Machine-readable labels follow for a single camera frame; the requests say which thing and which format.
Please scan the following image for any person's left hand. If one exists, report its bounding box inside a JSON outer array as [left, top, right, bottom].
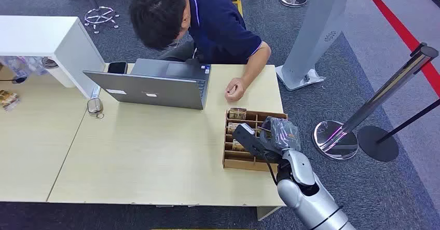
[[225, 77, 247, 103]]

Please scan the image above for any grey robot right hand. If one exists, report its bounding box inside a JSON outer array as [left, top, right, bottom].
[[258, 116, 302, 155]]

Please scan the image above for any wooden card organizer box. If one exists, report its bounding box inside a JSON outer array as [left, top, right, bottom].
[[222, 109, 288, 173]]

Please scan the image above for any person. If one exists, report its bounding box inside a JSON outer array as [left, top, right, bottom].
[[129, 0, 272, 102]]

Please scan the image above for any grey laptop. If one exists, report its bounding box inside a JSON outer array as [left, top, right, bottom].
[[83, 58, 212, 111]]

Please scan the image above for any yellow floor tape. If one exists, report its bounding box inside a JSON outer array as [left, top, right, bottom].
[[232, 0, 244, 18]]

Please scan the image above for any black smartphone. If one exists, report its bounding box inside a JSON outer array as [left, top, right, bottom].
[[107, 61, 128, 75]]

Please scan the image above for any chrome chair base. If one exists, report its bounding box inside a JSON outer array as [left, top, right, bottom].
[[83, 5, 120, 35]]

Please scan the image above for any red barrier belt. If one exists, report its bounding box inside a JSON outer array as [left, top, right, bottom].
[[360, 0, 440, 98]]

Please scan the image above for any white cabinet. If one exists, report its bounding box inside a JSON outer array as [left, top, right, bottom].
[[0, 15, 106, 100]]

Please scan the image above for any round grey lid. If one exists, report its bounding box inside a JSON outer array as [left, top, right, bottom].
[[42, 57, 60, 70]]

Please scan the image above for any clear plastic bag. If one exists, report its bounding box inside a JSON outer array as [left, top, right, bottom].
[[0, 56, 49, 78]]

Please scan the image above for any brown snack packet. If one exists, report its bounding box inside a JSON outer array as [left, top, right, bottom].
[[0, 90, 21, 112]]

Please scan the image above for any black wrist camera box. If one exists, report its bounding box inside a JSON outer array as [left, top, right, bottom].
[[232, 123, 280, 163]]

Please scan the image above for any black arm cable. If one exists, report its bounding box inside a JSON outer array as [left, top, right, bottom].
[[265, 159, 279, 186]]

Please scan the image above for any silver stanchion post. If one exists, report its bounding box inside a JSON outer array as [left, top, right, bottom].
[[312, 44, 439, 161]]

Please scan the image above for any black stanchion post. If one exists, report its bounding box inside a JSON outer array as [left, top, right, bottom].
[[357, 98, 440, 163]]

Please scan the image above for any black cable with plug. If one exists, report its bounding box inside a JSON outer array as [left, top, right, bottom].
[[0, 76, 28, 85]]

